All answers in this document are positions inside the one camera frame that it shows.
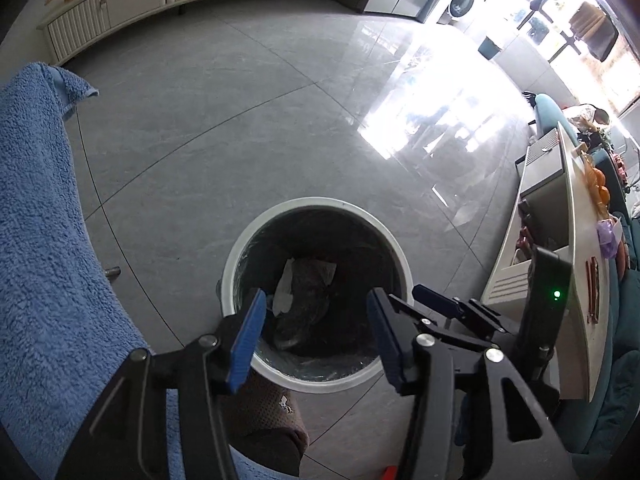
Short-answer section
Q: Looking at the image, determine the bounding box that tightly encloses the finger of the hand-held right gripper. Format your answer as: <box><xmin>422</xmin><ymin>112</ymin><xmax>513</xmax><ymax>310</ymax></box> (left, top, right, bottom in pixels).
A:
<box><xmin>452</xmin><ymin>298</ymin><xmax>523</xmax><ymax>348</ymax></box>
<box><xmin>413</xmin><ymin>284</ymin><xmax>501</xmax><ymax>352</ymax></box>

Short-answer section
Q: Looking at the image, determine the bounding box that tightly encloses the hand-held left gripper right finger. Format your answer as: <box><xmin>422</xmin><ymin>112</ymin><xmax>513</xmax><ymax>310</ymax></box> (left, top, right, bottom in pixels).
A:
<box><xmin>366</xmin><ymin>287</ymin><xmax>576</xmax><ymax>480</ymax></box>

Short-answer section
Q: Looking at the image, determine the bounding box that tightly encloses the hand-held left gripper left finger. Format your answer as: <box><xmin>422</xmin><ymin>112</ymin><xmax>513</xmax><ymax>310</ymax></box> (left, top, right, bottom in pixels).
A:
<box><xmin>55</xmin><ymin>287</ymin><xmax>268</xmax><ymax>480</ymax></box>

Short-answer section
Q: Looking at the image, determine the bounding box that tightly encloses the white round trash bin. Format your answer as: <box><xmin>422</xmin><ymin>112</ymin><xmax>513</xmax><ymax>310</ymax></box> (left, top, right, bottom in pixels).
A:
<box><xmin>218</xmin><ymin>197</ymin><xmax>415</xmax><ymax>395</ymax></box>

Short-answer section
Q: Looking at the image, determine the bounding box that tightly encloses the brown snack packet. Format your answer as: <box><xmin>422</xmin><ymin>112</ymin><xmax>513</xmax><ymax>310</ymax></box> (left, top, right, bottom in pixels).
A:
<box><xmin>586</xmin><ymin>257</ymin><xmax>601</xmax><ymax>323</ymax></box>

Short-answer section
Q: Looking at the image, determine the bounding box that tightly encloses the white crumpled tissue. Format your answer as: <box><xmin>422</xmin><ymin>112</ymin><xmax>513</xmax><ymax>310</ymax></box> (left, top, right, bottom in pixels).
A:
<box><xmin>270</xmin><ymin>257</ymin><xmax>338</xmax><ymax>317</ymax></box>

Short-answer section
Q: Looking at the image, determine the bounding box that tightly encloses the purple plastic bag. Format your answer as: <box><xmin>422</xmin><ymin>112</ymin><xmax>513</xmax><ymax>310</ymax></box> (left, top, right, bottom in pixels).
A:
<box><xmin>596</xmin><ymin>219</ymin><xmax>623</xmax><ymax>260</ymax></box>

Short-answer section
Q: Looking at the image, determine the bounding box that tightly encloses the person's brown socked foot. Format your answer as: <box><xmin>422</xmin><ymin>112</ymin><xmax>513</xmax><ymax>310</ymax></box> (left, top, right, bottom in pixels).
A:
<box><xmin>222</xmin><ymin>370</ymin><xmax>311</xmax><ymax>478</ymax></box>

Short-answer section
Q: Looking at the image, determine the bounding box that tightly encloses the beige coffee table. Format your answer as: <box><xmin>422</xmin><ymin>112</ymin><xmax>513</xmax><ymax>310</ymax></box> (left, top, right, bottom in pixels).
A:
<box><xmin>481</xmin><ymin>122</ymin><xmax>626</xmax><ymax>403</ymax></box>

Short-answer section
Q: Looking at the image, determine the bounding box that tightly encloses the black bin liner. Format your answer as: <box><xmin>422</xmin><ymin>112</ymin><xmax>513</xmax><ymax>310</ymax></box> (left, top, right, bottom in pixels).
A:
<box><xmin>232</xmin><ymin>207</ymin><xmax>401</xmax><ymax>382</ymax></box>

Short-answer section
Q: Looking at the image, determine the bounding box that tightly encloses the bag of oranges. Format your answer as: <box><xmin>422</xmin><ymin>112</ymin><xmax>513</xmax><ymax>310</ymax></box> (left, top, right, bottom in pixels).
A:
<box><xmin>582</xmin><ymin>157</ymin><xmax>612</xmax><ymax>211</ymax></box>

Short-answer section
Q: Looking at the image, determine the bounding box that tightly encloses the teal sofa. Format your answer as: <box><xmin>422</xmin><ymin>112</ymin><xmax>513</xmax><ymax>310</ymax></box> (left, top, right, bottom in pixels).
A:
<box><xmin>567</xmin><ymin>210</ymin><xmax>640</xmax><ymax>463</ymax></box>

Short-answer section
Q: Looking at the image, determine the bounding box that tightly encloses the teal chair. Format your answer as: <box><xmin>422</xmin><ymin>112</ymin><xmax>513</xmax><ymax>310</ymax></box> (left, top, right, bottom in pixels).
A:
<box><xmin>531</xmin><ymin>92</ymin><xmax>571</xmax><ymax>137</ymax></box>

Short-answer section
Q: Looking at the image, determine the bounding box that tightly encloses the small teal bin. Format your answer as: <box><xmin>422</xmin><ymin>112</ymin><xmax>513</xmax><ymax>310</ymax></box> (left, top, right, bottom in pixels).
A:
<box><xmin>477</xmin><ymin>36</ymin><xmax>503</xmax><ymax>60</ymax></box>

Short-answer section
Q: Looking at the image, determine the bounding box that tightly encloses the dark brown chair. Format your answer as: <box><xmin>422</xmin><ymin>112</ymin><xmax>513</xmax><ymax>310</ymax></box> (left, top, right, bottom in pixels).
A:
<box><xmin>570</xmin><ymin>2</ymin><xmax>621</xmax><ymax>61</ymax></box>

